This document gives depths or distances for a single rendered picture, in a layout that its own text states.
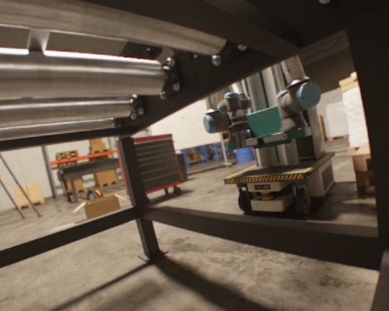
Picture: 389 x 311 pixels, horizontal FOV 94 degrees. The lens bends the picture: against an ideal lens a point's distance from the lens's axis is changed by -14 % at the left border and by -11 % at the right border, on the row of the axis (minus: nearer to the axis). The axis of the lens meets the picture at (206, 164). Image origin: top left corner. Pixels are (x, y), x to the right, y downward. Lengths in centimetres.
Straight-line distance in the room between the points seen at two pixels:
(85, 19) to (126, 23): 6
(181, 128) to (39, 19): 519
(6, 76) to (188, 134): 506
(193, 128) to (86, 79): 501
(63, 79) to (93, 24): 26
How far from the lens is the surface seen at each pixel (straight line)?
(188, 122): 555
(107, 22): 40
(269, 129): 172
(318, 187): 162
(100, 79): 65
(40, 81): 63
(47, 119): 92
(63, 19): 39
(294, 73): 139
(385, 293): 37
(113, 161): 594
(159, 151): 301
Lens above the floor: 57
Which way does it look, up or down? 4 degrees down
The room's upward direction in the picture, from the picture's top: 12 degrees counter-clockwise
